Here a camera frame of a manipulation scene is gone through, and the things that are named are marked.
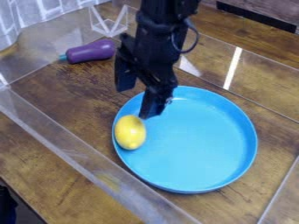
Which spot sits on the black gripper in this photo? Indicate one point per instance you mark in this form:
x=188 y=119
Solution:
x=148 y=55

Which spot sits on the yellow lemon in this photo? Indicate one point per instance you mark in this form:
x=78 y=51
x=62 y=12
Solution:
x=130 y=132

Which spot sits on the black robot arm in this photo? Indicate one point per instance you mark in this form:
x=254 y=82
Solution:
x=169 y=7

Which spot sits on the blue round tray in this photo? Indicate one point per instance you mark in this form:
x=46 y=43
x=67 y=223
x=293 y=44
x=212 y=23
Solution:
x=201 y=144

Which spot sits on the purple toy eggplant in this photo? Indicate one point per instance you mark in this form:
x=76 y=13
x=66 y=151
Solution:
x=98 y=50

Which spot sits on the clear acrylic barrier wall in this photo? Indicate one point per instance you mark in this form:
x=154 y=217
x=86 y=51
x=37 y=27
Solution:
x=58 y=109

